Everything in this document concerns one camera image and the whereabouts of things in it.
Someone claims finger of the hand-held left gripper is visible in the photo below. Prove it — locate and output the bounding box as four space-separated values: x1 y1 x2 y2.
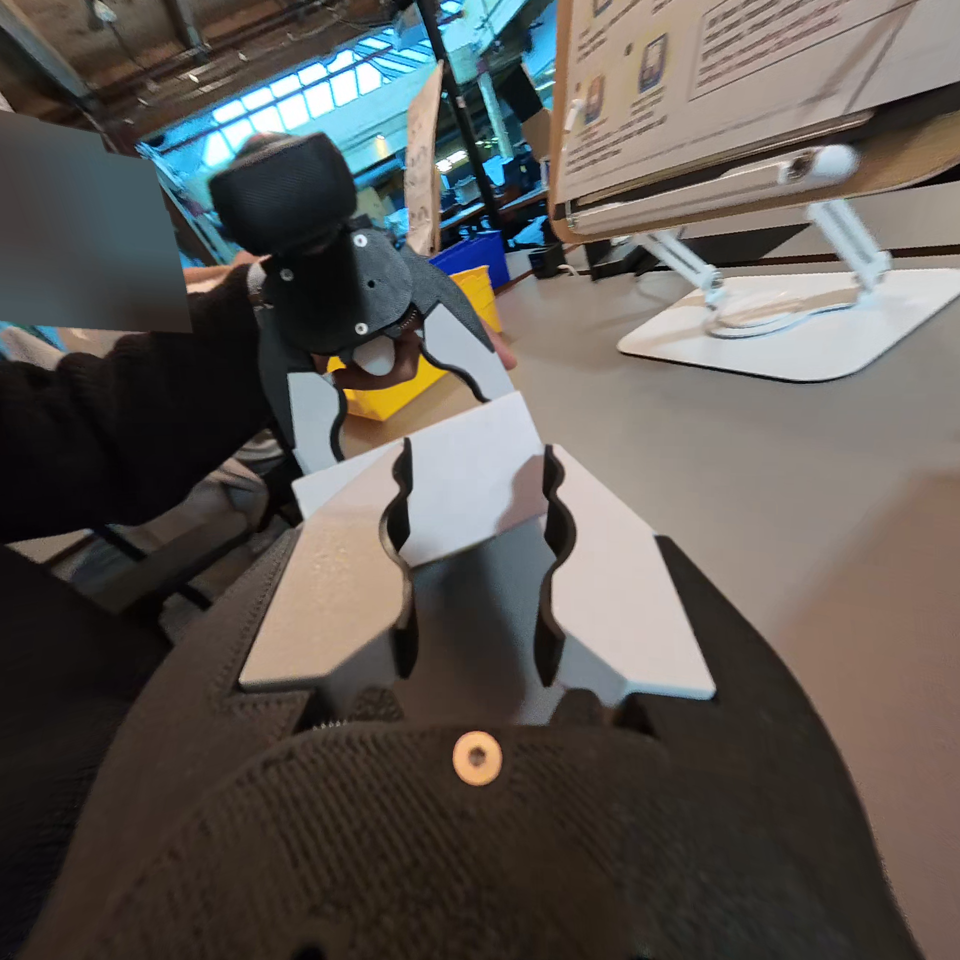
287 371 349 477
422 306 519 406

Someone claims white document stand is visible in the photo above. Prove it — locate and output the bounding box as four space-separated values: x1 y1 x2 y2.
570 142 960 384

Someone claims black office chair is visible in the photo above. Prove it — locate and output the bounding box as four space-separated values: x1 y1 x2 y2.
75 450 301 612

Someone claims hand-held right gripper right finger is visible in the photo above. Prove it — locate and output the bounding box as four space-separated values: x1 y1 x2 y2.
532 442 717 708

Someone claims person's left forearm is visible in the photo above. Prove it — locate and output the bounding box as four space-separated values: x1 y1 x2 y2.
0 266 271 545

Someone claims person's black sweater torso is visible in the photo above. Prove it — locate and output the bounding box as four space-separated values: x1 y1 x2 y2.
0 543 174 960

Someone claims brown paper sign board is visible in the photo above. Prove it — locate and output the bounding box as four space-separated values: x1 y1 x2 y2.
403 63 445 256

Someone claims person's left hand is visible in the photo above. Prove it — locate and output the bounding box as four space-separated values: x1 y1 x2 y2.
326 330 429 393

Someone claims black metal pole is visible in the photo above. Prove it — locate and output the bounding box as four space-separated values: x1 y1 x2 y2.
416 0 502 226

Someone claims white cardboard box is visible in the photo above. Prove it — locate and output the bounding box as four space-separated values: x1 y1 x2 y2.
291 390 549 567

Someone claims yellow plastic bin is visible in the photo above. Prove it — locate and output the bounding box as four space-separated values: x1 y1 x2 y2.
330 266 504 423

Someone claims blue plastic bin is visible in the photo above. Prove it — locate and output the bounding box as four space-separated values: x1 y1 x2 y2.
427 228 505 279

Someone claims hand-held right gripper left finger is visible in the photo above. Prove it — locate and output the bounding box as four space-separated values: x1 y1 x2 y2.
238 437 420 691

